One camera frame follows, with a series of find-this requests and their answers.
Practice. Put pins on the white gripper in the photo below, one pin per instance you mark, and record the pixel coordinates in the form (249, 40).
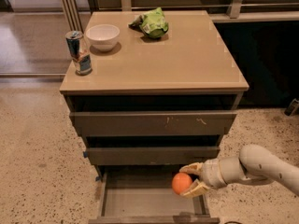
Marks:
(212, 174)

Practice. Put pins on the crumpled green chip bag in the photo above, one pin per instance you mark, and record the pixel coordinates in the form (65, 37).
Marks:
(151, 23)

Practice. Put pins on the grey drawer cabinet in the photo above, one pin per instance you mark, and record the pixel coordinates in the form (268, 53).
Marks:
(189, 69)

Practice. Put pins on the open bottom grey drawer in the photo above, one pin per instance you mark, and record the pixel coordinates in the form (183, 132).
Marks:
(143, 195)

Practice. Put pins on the middle grey drawer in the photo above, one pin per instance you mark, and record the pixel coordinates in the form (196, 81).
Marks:
(149, 155)

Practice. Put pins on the dark object on floor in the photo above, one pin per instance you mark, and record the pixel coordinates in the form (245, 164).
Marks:
(293, 106)

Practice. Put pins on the white ceramic bowl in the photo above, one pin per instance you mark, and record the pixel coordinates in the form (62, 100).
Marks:
(103, 37)

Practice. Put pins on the blue silver drink can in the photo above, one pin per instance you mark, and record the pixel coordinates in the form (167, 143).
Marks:
(79, 52)

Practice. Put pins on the orange fruit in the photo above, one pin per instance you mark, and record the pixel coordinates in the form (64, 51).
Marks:
(181, 182)

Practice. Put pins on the top grey drawer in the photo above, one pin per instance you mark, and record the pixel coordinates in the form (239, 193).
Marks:
(164, 123)

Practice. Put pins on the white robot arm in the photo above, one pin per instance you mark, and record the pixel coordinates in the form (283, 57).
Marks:
(253, 166)

